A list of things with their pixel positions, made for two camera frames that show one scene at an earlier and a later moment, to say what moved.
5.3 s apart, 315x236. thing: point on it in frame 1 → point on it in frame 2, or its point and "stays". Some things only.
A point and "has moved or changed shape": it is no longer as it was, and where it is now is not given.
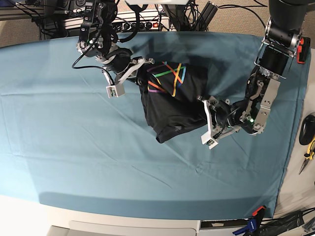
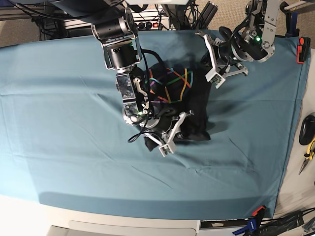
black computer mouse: [307, 132] stays
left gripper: [135, 65] → [171, 130]
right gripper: [223, 118] → [217, 75]
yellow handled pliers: [310, 154] stays
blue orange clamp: [252, 228] stays
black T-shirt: [171, 94] has moved or changed shape
